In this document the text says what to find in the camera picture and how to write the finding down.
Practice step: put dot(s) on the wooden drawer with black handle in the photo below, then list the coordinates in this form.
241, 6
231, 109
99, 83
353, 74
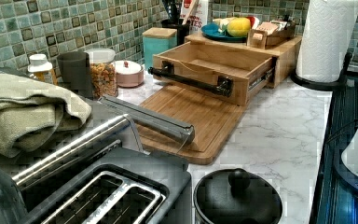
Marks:
226, 73

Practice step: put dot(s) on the wooden drawer cabinet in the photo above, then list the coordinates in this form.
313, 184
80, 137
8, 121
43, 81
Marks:
285, 54

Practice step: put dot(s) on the bamboo cutting board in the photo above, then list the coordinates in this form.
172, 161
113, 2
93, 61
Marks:
213, 120

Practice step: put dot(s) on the pink ceramic bowl with lid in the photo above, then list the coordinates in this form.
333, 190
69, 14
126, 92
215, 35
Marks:
129, 74

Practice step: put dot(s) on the teal canister with wooden lid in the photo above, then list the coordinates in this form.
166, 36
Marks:
157, 40

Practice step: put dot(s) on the black utensil holder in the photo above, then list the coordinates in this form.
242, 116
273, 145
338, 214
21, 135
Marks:
182, 30

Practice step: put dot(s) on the teal plate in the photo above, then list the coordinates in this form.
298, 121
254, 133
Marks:
210, 31

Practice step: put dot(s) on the glass jar of pasta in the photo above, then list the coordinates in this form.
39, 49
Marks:
103, 72

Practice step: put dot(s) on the grey toaster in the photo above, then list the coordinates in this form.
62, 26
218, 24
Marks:
98, 175

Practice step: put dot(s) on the white carton box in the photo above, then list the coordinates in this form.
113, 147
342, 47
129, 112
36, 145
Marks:
197, 11

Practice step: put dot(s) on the black pot lid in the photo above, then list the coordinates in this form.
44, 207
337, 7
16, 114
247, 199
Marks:
234, 196

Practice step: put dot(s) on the yellow lemon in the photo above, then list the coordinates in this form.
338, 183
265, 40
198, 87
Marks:
239, 27

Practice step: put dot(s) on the dark grey cup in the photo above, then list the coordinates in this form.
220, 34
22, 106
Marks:
75, 72

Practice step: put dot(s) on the wooden tray with packets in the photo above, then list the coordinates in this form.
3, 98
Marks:
270, 34

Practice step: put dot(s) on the small white-capped bottle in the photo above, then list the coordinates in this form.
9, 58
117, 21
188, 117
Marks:
39, 65

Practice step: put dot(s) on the folded green towel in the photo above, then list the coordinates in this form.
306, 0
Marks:
32, 111

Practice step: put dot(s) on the paper towel roll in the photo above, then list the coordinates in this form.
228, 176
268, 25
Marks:
326, 38

